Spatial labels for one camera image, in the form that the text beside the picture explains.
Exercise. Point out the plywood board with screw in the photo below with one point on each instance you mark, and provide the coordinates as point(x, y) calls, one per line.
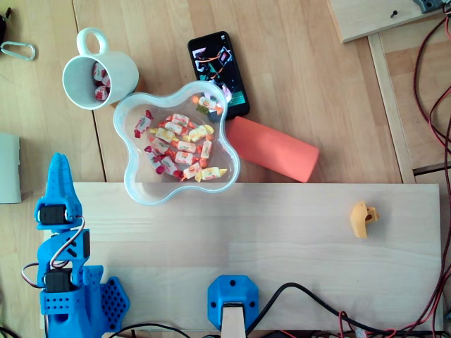
point(370, 17)

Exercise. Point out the green gummy candy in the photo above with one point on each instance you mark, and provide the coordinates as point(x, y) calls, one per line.
point(203, 110)

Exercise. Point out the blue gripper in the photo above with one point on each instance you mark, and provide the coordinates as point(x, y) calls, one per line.
point(60, 202)

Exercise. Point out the wooden slat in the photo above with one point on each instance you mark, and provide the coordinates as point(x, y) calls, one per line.
point(391, 105)

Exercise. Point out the black object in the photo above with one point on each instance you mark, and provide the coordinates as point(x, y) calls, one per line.
point(3, 24)

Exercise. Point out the grey flat device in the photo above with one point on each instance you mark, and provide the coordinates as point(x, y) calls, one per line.
point(8, 169)

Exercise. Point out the red white candy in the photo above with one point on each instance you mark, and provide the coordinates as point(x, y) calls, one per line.
point(169, 165)
point(101, 93)
point(143, 123)
point(99, 72)
point(153, 160)

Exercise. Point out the clear Haribo candy tub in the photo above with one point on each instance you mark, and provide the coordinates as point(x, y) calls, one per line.
point(211, 190)

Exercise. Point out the blue 3D-printed robot arm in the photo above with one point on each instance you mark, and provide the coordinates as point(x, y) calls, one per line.
point(63, 303)

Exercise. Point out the black smartphone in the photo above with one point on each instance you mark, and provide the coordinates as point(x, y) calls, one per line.
point(218, 45)

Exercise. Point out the yellow white wrapped candy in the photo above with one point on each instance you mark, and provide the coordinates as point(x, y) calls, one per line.
point(199, 133)
point(210, 173)
point(164, 134)

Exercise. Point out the light wooden base board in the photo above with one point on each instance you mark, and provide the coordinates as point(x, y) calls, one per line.
point(246, 229)

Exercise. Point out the blue post base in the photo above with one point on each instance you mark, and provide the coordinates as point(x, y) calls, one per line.
point(215, 299)

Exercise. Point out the white ceramic mug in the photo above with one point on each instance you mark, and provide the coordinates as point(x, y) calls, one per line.
point(120, 67)

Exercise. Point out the wooden post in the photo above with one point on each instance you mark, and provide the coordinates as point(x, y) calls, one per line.
point(233, 322)

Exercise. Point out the yellow 3D-printed part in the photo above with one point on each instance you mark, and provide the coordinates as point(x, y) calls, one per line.
point(361, 220)

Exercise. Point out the grey metal clamp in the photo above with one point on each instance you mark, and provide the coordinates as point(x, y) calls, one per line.
point(428, 5)

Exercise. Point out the orange white wrapped candy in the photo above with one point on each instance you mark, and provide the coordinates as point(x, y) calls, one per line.
point(186, 146)
point(174, 127)
point(184, 157)
point(207, 102)
point(206, 149)
point(160, 144)
point(181, 119)
point(192, 170)

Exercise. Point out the silver carabiner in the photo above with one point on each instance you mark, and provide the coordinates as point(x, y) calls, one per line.
point(32, 49)

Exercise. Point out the orange cylindrical case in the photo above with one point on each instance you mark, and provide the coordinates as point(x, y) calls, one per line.
point(275, 149)

